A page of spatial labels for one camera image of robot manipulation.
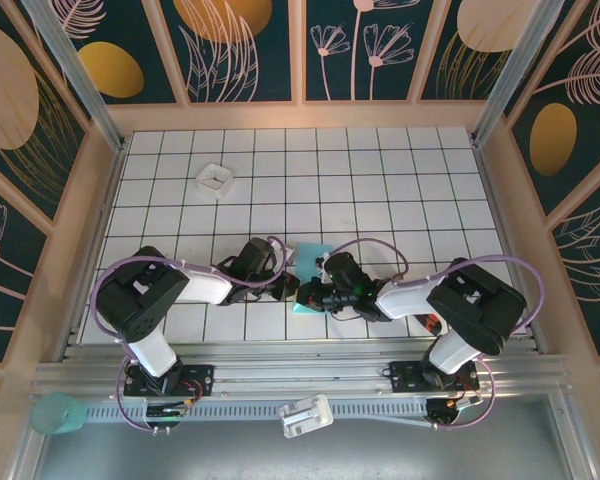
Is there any teal paper sheet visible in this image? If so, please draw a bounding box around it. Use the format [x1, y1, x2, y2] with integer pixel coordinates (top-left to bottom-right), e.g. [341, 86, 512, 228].
[292, 241, 332, 317]

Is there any small white square dish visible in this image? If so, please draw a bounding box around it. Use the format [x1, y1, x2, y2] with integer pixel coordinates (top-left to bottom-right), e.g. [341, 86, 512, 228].
[195, 163, 234, 202]

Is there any small black circuit board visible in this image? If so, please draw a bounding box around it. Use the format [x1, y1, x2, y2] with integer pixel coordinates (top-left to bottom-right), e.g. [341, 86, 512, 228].
[427, 397, 481, 424]
[144, 404, 191, 421]

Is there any teal plastic cup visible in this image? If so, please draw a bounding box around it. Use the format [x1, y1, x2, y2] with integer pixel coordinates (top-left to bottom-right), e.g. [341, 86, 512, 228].
[29, 392, 89, 436]

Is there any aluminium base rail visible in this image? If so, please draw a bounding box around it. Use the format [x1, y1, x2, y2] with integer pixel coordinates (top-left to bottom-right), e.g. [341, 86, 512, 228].
[29, 339, 571, 401]

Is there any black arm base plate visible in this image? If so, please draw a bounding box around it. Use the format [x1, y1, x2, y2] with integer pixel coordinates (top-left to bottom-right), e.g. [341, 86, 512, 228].
[123, 363, 216, 399]
[388, 360, 481, 396]

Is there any white plastic bracket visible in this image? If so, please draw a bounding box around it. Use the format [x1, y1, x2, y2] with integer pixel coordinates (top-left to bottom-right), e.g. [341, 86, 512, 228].
[277, 393, 335, 440]

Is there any grey slotted cable tray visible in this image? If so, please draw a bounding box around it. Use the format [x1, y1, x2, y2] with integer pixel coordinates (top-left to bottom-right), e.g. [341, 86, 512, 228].
[84, 399, 431, 424]

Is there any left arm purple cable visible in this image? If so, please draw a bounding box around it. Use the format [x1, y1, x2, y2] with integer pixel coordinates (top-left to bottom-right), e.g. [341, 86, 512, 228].
[92, 234, 289, 432]

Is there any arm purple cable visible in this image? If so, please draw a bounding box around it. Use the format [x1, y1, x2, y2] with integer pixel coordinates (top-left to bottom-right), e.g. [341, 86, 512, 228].
[92, 234, 289, 432]
[324, 237, 546, 431]

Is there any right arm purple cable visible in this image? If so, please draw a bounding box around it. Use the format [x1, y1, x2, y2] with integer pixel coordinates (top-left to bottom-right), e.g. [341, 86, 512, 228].
[324, 237, 546, 431]

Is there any aluminium frame post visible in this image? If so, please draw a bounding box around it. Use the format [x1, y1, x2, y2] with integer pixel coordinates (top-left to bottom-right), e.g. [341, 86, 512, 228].
[22, 0, 126, 151]
[472, 0, 569, 146]

